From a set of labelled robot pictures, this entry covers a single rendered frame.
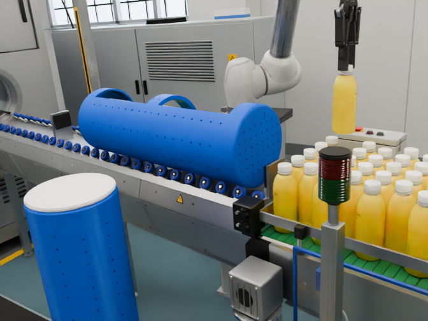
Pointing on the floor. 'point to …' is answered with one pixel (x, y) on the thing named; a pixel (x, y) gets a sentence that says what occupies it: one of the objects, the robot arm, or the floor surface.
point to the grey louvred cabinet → (165, 61)
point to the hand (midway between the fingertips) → (346, 57)
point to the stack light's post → (332, 271)
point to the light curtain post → (86, 44)
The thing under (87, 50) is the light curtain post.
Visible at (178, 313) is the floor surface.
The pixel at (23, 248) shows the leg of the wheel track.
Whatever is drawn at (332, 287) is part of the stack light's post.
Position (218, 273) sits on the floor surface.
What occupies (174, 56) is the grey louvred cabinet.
